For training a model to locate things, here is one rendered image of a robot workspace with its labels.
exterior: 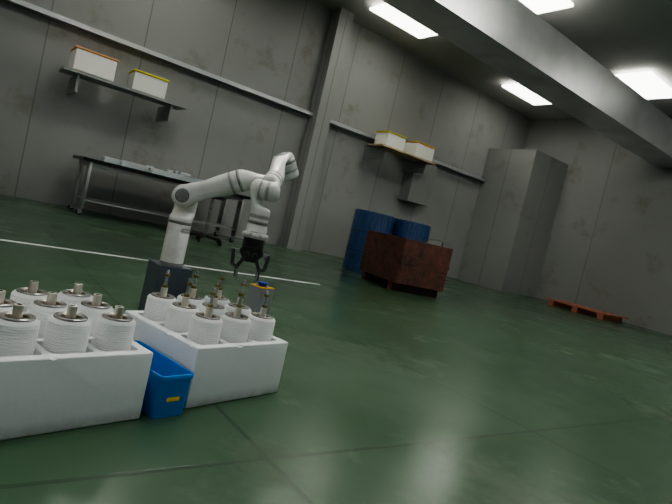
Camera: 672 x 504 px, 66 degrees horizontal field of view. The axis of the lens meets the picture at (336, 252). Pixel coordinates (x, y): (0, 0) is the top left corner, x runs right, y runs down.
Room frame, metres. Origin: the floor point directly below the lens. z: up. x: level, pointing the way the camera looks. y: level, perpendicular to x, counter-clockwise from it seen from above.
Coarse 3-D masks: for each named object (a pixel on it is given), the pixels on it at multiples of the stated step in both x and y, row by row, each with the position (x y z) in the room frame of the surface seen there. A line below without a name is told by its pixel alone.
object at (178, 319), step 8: (168, 312) 1.60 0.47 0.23; (176, 312) 1.59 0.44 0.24; (184, 312) 1.59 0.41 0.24; (192, 312) 1.61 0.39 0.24; (168, 320) 1.60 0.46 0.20; (176, 320) 1.59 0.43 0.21; (184, 320) 1.59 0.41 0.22; (168, 328) 1.59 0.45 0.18; (176, 328) 1.59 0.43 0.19; (184, 328) 1.60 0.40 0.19
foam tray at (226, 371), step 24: (144, 336) 1.61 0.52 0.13; (168, 336) 1.54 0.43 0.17; (192, 360) 1.47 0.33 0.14; (216, 360) 1.52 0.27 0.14; (240, 360) 1.60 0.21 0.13; (264, 360) 1.69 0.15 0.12; (192, 384) 1.46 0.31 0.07; (216, 384) 1.54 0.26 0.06; (240, 384) 1.62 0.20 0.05; (264, 384) 1.71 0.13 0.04
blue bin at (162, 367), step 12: (156, 360) 1.53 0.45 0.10; (168, 360) 1.49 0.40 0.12; (156, 372) 1.52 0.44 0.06; (168, 372) 1.48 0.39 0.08; (180, 372) 1.45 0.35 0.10; (192, 372) 1.43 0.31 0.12; (156, 384) 1.35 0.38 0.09; (168, 384) 1.36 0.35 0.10; (180, 384) 1.39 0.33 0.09; (144, 396) 1.38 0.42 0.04; (156, 396) 1.35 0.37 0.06; (168, 396) 1.37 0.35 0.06; (180, 396) 1.40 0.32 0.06; (144, 408) 1.37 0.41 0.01; (156, 408) 1.35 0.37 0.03; (168, 408) 1.38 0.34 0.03; (180, 408) 1.41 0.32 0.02
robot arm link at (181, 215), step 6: (174, 204) 2.13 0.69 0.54; (192, 204) 2.09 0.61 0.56; (174, 210) 2.12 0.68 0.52; (180, 210) 2.12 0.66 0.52; (186, 210) 2.12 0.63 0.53; (192, 210) 2.13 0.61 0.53; (174, 216) 2.07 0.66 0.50; (180, 216) 2.07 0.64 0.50; (186, 216) 2.09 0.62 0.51; (192, 216) 2.12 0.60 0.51; (174, 222) 2.06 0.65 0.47; (180, 222) 2.07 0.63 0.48; (186, 222) 2.08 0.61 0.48
